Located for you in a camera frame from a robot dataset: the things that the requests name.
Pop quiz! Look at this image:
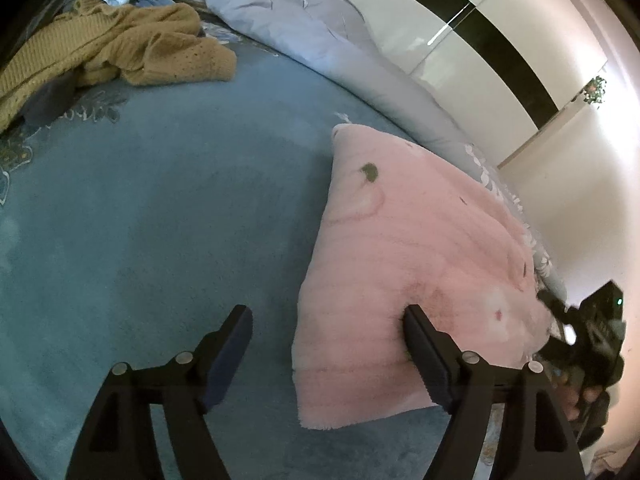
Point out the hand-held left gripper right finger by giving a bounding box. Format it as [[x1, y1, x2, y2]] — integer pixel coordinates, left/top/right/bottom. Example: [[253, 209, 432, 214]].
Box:
[[402, 304, 586, 480]]

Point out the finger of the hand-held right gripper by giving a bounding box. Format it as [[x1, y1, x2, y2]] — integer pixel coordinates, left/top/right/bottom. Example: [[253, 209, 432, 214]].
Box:
[[537, 289, 583, 328], [542, 335, 573, 368]]

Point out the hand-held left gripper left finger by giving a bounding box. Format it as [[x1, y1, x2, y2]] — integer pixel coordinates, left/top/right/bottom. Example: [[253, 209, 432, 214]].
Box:
[[65, 304, 253, 480]]

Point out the pink fleece robe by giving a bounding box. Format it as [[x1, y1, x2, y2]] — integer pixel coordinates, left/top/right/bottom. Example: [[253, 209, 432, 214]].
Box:
[[291, 122, 566, 431]]

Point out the person's right hand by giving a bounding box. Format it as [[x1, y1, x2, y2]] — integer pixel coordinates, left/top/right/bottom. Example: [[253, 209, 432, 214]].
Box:
[[557, 382, 608, 423]]

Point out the blue floral bed blanket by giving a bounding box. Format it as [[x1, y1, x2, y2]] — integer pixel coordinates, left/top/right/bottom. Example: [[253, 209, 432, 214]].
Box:
[[0, 5, 551, 480]]

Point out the dark cloth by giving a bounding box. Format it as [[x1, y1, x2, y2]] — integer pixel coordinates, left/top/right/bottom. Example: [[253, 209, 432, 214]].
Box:
[[22, 75, 78, 126]]

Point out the brown knitted sweater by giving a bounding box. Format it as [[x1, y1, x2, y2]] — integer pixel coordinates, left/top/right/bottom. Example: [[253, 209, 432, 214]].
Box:
[[0, 0, 237, 133]]

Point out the grey-blue floral duvet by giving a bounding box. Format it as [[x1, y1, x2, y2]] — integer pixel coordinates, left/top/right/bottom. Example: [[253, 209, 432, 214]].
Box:
[[177, 0, 568, 306]]

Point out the green flower wall decoration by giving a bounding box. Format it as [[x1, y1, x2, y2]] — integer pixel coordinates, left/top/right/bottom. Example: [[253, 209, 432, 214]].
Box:
[[581, 75, 608, 106]]

